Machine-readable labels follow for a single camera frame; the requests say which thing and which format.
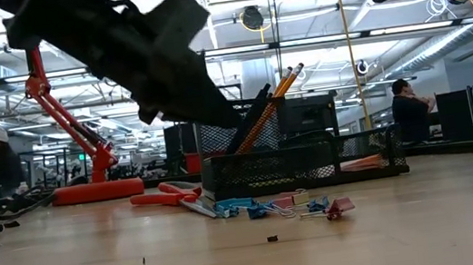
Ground blue binder clip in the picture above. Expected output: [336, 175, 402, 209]
[215, 195, 259, 214]
[305, 195, 332, 215]
[245, 197, 298, 225]

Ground red-handled scissors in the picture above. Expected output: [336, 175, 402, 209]
[127, 175, 220, 230]

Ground black box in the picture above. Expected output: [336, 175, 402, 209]
[275, 91, 341, 144]

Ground cream binder clip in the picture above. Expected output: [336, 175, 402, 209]
[288, 188, 311, 207]

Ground red-pink binder clip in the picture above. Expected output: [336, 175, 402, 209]
[297, 195, 358, 226]

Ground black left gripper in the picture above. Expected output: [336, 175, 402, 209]
[77, 0, 246, 146]

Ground black mesh desk organizer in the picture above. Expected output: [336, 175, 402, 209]
[190, 78, 411, 204]

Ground red desk lamp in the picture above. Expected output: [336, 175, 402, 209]
[18, 33, 147, 210]

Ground pink sticky note pad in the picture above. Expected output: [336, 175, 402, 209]
[339, 152, 387, 174]

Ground teal binder clip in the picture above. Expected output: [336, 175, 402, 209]
[212, 203, 241, 221]

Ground black hanging cable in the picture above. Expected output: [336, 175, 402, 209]
[265, 0, 291, 101]

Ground black lamp cord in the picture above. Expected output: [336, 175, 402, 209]
[0, 182, 60, 223]

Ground orange pencil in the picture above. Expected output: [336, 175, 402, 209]
[232, 62, 316, 153]
[226, 68, 302, 155]

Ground yellow-green eraser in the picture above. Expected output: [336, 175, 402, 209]
[250, 176, 285, 188]

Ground black aluminium table frame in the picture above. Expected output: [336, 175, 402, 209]
[0, 133, 473, 221]

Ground yellow hanging cable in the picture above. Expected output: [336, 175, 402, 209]
[334, 0, 375, 134]

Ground silver ventilation duct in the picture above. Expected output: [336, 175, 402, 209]
[379, 3, 473, 80]

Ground pink binder clip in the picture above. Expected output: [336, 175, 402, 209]
[270, 195, 296, 211]

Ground black cabinet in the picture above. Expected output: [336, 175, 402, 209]
[162, 122, 202, 177]
[435, 87, 473, 146]

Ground red box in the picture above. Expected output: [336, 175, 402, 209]
[183, 151, 204, 175]

